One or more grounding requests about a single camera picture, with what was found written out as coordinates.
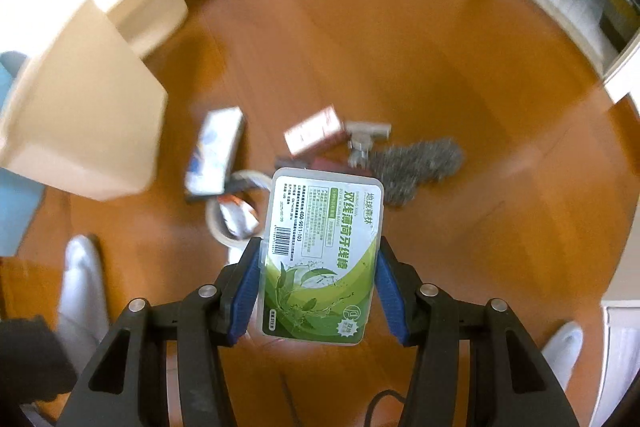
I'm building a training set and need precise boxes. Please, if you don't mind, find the white blue medicine box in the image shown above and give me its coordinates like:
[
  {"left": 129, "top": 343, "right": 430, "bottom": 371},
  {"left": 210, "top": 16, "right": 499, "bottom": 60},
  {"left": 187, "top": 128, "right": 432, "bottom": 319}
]
[{"left": 184, "top": 106, "right": 244, "bottom": 198}]

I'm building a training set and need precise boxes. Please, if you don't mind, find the white radiator panel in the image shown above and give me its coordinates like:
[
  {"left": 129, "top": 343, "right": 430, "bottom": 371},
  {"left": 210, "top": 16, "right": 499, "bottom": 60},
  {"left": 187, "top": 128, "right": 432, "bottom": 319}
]
[{"left": 589, "top": 300, "right": 640, "bottom": 426}]

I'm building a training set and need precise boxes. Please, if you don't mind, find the clear tape roll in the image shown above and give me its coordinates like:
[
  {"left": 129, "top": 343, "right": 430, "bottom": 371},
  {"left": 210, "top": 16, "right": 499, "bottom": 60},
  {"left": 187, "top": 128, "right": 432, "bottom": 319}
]
[{"left": 205, "top": 170, "right": 272, "bottom": 249}]

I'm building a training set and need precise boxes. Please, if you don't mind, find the left white slipper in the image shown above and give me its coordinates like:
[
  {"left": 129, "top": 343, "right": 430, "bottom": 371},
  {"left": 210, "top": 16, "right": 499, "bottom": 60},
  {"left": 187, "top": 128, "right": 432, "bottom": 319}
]
[{"left": 54, "top": 235, "right": 110, "bottom": 375}]

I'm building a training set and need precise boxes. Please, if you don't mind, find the orange white wrapper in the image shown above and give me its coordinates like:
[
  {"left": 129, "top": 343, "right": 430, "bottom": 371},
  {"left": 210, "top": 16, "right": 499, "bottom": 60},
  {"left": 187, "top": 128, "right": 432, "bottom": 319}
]
[{"left": 217, "top": 194, "right": 260, "bottom": 239}]

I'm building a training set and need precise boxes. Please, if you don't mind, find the right white slipper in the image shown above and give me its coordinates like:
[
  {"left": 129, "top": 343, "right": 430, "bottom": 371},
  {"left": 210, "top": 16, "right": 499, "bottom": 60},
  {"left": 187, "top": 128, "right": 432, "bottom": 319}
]
[{"left": 541, "top": 321, "right": 584, "bottom": 390}]

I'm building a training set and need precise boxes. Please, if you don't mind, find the silver metal clip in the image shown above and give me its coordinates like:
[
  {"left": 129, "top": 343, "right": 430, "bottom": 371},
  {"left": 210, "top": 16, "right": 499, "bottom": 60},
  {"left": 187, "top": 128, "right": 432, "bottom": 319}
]
[{"left": 344, "top": 121, "right": 392, "bottom": 168}]

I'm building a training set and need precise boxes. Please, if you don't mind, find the steel wool scrubber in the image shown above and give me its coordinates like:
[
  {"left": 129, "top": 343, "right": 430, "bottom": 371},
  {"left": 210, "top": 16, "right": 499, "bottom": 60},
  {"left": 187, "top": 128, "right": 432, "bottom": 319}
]
[{"left": 369, "top": 139, "right": 465, "bottom": 207}]

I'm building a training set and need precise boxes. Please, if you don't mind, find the teal storage box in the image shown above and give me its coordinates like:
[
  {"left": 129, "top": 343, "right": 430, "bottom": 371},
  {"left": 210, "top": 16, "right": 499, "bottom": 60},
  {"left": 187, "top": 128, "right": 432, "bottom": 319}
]
[{"left": 0, "top": 51, "right": 44, "bottom": 258}]

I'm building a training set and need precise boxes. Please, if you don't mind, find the green floss pick box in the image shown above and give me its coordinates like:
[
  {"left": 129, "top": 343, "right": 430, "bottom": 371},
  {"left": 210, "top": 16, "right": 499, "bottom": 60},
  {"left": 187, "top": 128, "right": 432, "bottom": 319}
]
[{"left": 259, "top": 167, "right": 384, "bottom": 346}]

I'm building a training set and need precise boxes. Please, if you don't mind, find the white slipper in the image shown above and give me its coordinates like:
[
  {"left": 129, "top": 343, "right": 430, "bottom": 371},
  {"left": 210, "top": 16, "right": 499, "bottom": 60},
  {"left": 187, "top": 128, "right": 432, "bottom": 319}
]
[
  {"left": 541, "top": 321, "right": 584, "bottom": 390},
  {"left": 54, "top": 235, "right": 110, "bottom": 375}
]

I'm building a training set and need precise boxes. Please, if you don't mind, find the dark red perfume bottle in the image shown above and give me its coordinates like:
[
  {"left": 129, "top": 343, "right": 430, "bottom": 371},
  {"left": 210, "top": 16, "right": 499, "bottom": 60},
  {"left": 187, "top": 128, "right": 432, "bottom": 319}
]
[{"left": 274, "top": 156, "right": 372, "bottom": 176}]

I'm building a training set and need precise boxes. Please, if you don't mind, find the pink printed carton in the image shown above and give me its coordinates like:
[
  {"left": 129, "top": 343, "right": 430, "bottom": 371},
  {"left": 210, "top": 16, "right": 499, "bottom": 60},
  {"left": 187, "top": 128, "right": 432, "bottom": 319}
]
[{"left": 284, "top": 105, "right": 346, "bottom": 156}]

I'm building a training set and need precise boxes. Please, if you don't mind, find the black cable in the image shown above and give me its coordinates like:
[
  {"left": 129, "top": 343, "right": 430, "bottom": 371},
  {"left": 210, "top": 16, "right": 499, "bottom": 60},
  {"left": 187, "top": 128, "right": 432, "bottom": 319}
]
[{"left": 362, "top": 388, "right": 407, "bottom": 427}]

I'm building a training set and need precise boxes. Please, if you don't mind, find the beige plastic trash bin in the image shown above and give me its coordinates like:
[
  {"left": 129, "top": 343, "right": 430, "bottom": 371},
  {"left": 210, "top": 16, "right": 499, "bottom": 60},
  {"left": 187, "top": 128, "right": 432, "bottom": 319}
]
[{"left": 1, "top": 0, "right": 188, "bottom": 200}]

